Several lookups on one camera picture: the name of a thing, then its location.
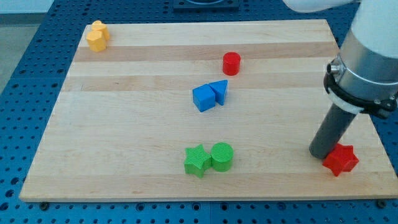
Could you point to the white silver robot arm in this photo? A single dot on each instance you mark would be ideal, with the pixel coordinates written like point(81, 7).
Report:
point(363, 76)

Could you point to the green star block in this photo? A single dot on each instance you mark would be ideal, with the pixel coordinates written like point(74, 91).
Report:
point(197, 161)

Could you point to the red star block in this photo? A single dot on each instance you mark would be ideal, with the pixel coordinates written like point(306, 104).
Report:
point(341, 159)

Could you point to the blue cube block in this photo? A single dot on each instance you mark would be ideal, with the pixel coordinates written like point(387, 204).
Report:
point(203, 97)

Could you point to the wooden board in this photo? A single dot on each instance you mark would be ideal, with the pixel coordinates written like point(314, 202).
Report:
point(124, 117)

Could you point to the blue triangle block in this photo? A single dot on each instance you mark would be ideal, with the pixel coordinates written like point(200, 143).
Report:
point(220, 89)

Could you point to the green cylinder block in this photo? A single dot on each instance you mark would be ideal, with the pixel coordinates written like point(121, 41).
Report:
point(222, 157)

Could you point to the red cylinder block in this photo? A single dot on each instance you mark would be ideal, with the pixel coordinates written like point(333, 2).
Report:
point(231, 63)

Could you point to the yellow block behind hexagon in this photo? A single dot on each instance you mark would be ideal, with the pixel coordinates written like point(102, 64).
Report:
point(99, 26)

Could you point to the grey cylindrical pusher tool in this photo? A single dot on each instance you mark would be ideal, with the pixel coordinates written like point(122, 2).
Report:
point(333, 127)

